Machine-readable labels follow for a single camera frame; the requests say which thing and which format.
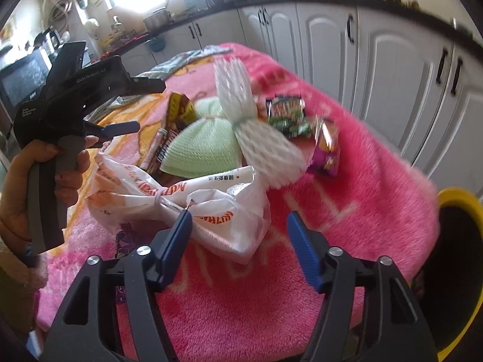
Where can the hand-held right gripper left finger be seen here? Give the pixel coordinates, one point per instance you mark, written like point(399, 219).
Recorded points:
point(177, 241)

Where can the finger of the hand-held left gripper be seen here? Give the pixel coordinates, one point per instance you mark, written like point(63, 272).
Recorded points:
point(113, 129)
point(147, 83)

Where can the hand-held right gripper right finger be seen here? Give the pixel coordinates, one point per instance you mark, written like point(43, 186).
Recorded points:
point(305, 252)

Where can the silver foil wrapper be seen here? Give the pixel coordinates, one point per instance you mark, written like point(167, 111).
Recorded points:
point(113, 105)

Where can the white plastic bag orange print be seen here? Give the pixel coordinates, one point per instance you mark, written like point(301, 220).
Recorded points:
point(226, 230)

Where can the dark purple patterned wrapper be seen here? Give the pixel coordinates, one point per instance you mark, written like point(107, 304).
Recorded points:
point(122, 239)

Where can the pale green foam net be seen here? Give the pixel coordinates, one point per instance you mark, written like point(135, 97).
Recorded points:
point(203, 147)

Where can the purple snack packet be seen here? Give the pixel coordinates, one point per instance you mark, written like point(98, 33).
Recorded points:
point(326, 151)

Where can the white foam net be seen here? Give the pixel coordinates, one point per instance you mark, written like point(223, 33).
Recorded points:
point(264, 147)

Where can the green black snack packet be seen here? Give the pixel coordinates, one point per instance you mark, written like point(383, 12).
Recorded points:
point(286, 115)

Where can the yellow-rimmed trash bin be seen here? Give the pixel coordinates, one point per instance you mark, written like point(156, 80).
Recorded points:
point(452, 195)

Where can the person's left forearm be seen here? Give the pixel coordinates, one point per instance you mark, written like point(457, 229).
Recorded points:
point(22, 275)

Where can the person's left hand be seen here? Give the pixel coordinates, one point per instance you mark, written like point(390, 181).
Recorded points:
point(19, 196)

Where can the light blue cloth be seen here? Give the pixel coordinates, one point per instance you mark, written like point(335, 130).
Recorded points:
point(173, 62)

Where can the pink printed blanket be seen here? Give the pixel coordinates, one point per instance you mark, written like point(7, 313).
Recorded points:
point(339, 233)

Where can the teal plastic hanging holder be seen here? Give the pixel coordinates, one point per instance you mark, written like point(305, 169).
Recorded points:
point(156, 44)

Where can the black microwave oven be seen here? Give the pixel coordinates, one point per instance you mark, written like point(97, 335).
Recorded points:
point(22, 77)

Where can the steel cooking pot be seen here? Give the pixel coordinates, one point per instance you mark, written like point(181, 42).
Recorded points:
point(156, 19)

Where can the white lower kitchen cabinets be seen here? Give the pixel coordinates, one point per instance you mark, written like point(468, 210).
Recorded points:
point(377, 64)

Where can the brown rag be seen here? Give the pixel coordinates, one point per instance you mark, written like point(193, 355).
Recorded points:
point(402, 0)

